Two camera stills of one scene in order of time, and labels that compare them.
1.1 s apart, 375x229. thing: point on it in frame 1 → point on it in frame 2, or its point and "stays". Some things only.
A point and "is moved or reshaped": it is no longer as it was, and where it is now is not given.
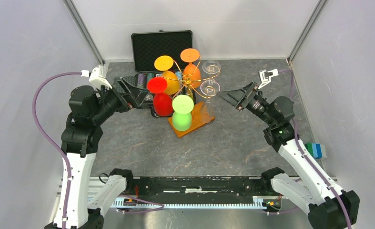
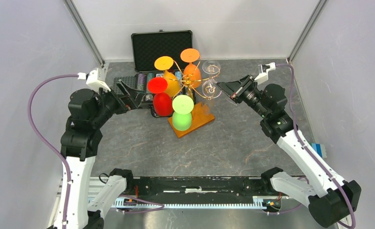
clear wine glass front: (208, 88) is moved or reshaped
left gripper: (126, 101) stays
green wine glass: (182, 106) stays
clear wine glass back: (211, 67) stays
